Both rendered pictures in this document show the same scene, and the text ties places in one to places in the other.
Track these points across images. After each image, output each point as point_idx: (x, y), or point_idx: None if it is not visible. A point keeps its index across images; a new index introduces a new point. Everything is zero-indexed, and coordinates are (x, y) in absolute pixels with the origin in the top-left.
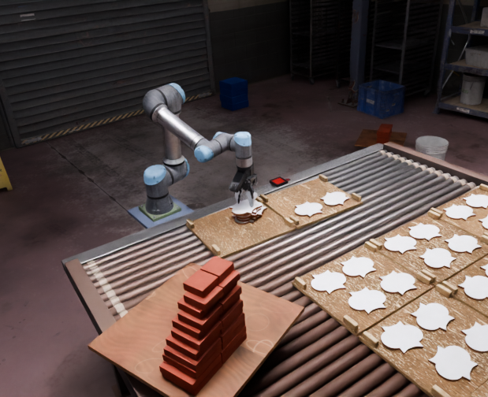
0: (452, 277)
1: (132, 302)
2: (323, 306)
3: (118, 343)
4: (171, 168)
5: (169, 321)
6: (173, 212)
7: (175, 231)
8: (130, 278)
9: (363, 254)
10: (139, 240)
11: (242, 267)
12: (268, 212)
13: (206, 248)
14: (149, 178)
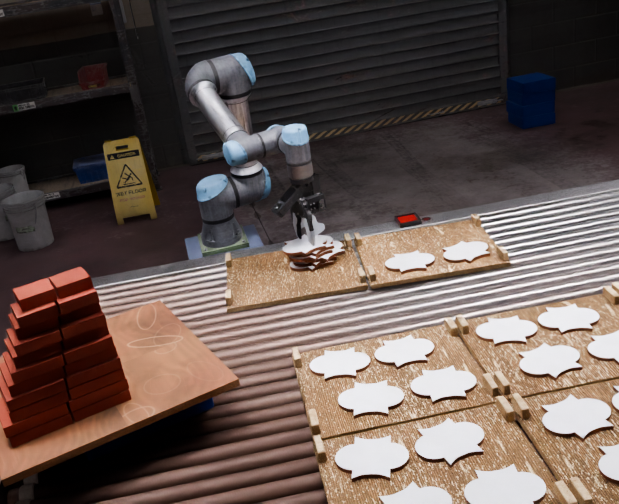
0: (548, 394)
1: None
2: (302, 394)
3: None
4: (238, 180)
5: None
6: (236, 247)
7: (208, 269)
8: (107, 317)
9: (431, 336)
10: (156, 274)
11: (248, 326)
12: (348, 259)
13: None
14: (199, 191)
